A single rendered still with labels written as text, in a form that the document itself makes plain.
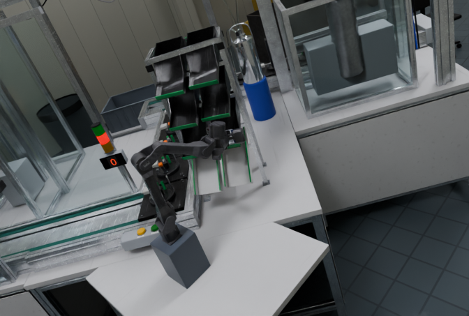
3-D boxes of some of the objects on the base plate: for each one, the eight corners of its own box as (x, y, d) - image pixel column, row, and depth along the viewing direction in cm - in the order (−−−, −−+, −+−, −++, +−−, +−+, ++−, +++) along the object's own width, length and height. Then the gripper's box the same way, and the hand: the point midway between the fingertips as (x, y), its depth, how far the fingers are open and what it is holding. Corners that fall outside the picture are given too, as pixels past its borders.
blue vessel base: (277, 117, 266) (266, 80, 253) (255, 123, 268) (243, 88, 255) (274, 107, 280) (264, 72, 267) (252, 113, 281) (242, 79, 268)
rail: (199, 229, 193) (192, 212, 188) (35, 272, 203) (23, 257, 198) (200, 221, 198) (192, 204, 193) (39, 264, 208) (27, 250, 203)
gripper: (200, 156, 167) (209, 144, 182) (243, 147, 163) (248, 135, 177) (196, 142, 166) (205, 131, 180) (239, 132, 161) (245, 122, 176)
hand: (225, 136), depth 176 cm, fingers open, 6 cm apart
